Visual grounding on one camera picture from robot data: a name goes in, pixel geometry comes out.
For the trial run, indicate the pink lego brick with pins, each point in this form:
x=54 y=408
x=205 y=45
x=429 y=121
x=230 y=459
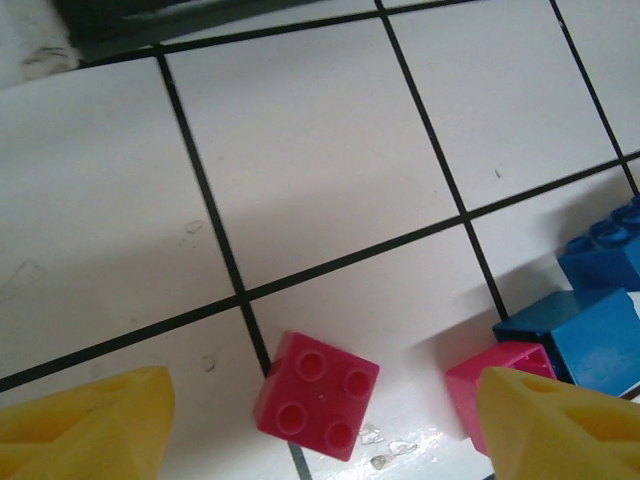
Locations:
x=462 y=390
x=320 y=395

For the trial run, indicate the white plastic container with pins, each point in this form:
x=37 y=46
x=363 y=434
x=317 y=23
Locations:
x=30 y=30

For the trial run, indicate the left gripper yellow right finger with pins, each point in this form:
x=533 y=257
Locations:
x=560 y=440

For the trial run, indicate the blue lego brick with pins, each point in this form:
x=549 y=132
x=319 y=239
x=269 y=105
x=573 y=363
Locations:
x=595 y=345
x=600 y=265

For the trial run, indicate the black plastic container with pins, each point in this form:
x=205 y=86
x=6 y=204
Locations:
x=200 y=20

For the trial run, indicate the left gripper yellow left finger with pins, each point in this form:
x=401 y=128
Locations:
x=90 y=435

